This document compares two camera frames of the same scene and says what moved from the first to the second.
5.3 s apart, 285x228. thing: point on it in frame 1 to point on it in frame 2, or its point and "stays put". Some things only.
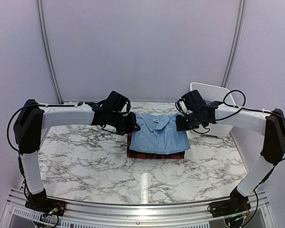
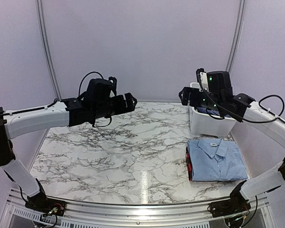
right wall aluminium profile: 235,44 stays put
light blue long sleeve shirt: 158,134 to 216,159
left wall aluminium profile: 47,50 stays put
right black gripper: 181,127 to 187,91
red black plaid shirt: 133,153 to 189,165
